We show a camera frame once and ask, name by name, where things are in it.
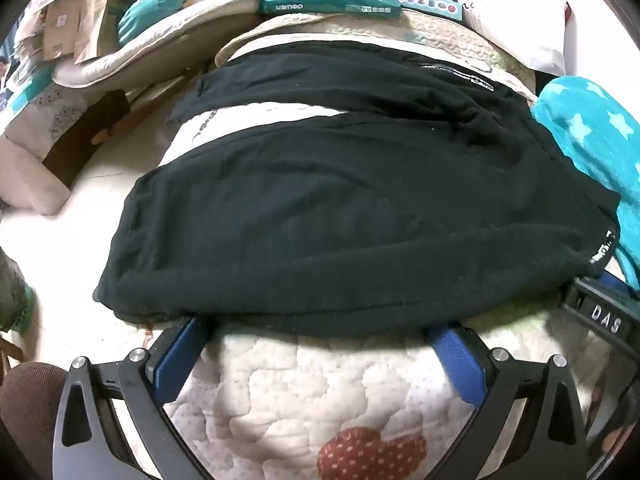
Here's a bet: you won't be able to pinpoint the black pants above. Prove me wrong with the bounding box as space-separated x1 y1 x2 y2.
94 40 622 338

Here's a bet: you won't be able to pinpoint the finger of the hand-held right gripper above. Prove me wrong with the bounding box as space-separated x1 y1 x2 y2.
597 269 640 307

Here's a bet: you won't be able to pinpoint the quilted patterned blanket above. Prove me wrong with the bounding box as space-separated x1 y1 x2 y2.
135 10 626 480

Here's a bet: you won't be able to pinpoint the folded patterned mat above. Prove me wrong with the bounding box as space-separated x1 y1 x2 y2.
0 67 131 216

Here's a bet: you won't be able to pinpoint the brown chair seat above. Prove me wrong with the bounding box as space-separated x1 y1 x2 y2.
0 360 71 480

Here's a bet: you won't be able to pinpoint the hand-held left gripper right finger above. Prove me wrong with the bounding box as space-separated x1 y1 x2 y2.
425 327 593 480

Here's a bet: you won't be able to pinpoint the white strip box coloured shapes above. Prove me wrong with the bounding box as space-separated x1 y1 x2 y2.
389 0 466 21

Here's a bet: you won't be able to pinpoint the green plastic basket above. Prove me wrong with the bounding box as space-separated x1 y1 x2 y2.
0 255 36 333

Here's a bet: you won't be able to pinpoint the teal cloth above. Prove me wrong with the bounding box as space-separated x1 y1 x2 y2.
117 0 201 46

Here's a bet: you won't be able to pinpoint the teal star blanket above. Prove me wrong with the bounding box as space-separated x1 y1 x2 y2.
530 76 640 291

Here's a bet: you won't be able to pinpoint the white paper bag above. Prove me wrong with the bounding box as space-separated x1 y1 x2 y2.
420 0 581 78

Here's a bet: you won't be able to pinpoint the beige padded cushion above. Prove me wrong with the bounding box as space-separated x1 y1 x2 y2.
52 0 261 93

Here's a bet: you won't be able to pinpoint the green wet wipes packet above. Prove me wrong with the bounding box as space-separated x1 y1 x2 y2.
257 0 403 20

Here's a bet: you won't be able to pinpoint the pile of cardboard boxes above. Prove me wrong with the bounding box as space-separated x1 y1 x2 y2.
10 0 126 66

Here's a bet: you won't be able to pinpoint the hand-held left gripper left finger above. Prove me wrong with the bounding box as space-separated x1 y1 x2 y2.
52 316 211 480

